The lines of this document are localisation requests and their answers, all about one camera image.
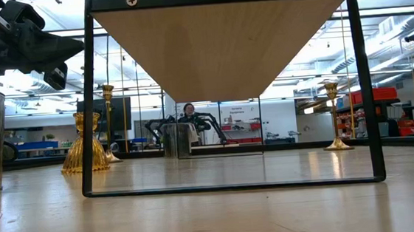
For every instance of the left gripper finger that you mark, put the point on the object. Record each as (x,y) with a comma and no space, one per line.
(50,50)

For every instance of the black aluminium table frame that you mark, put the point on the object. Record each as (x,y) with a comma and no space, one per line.
(298,146)

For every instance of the red crate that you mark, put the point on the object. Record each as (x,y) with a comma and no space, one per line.
(408,130)

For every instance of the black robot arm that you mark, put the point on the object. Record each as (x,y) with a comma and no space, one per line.
(213,121)
(152,124)

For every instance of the red parts bins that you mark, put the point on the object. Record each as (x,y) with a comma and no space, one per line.
(255,126)

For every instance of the wooden shelf riser black frame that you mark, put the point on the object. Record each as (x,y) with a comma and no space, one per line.
(220,48)

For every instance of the black wall monitor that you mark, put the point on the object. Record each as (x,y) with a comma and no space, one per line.
(119,113)

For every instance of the brass candlestick holder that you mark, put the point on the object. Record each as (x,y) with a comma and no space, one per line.
(332,91)
(107,92)

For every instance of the person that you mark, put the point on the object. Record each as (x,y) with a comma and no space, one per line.
(190,111)

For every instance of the black ceiling spotlight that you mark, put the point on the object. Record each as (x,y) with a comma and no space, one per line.
(413,36)

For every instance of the amber ribbed glass candle holder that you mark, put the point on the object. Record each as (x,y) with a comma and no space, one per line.
(71,160)

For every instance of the black storage rack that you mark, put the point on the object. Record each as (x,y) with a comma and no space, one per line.
(361,106)

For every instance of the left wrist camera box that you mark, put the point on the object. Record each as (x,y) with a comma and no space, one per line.
(21,15)

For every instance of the blue bench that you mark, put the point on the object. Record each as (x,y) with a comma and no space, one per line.
(37,145)

